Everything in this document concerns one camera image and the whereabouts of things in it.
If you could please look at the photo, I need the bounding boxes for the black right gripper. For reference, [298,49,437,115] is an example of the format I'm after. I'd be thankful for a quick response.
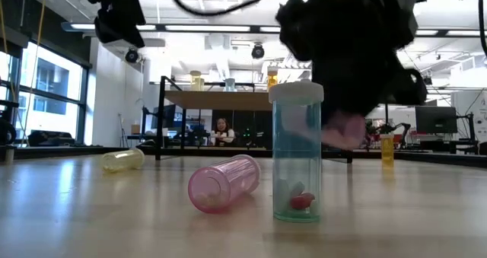
[275,0,429,118]

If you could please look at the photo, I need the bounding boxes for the pink medicine bottle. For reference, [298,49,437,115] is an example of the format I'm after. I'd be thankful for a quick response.
[320,111,367,151]
[187,154,263,215]

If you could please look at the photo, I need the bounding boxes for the teal bottle with red pill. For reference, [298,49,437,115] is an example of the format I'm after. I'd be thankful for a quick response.
[268,79,325,224]

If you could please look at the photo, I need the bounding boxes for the wooden shelf with black legs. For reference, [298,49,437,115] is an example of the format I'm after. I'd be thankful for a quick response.
[154,75,353,164]

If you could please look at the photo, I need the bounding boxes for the long ceiling light bar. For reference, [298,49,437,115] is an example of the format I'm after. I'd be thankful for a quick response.
[60,21,487,37]

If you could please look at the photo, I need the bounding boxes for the black computer monitor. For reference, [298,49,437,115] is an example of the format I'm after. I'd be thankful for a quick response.
[151,104,177,130]
[415,105,459,135]

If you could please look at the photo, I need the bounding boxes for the person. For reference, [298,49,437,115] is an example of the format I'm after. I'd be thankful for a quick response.
[209,116,237,148]

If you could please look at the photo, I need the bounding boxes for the black sofa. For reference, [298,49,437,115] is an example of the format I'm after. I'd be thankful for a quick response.
[27,129,77,148]

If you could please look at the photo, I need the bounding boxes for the yellow power cable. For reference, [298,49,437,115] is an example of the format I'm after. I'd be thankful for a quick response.
[17,0,49,147]

